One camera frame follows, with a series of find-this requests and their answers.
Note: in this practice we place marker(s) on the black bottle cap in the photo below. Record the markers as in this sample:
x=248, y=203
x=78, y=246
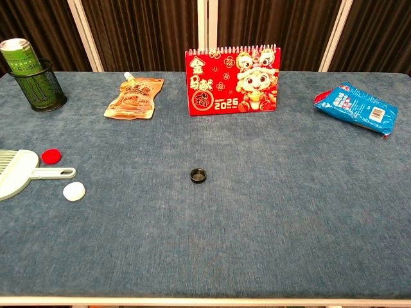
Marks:
x=198, y=176

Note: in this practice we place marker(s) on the white bottle cap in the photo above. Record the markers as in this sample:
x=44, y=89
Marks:
x=74, y=191

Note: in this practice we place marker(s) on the red bottle cap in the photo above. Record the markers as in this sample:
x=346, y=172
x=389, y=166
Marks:
x=51, y=156

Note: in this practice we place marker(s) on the red 2026 desk calendar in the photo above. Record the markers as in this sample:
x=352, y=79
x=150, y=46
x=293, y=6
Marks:
x=224, y=83

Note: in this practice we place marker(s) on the blue fabric table cover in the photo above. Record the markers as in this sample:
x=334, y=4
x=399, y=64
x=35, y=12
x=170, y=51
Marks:
x=257, y=208

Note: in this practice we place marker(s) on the orange spout pouch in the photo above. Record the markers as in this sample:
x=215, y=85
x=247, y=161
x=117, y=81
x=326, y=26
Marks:
x=135, y=99

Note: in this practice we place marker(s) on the dark brown curtain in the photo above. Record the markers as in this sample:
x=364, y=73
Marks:
x=144, y=32

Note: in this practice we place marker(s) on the blue snack bag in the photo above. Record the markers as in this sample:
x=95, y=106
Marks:
x=356, y=106

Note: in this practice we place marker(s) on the black mesh pen holder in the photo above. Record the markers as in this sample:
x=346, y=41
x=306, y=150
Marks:
x=51, y=93

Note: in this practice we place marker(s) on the green drink can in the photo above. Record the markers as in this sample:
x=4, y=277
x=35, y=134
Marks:
x=19, y=54

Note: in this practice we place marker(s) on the white upright frame post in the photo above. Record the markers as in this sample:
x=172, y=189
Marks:
x=207, y=25

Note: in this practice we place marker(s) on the white slanted frame post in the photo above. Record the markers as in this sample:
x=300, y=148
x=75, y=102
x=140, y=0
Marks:
x=335, y=35
x=85, y=35

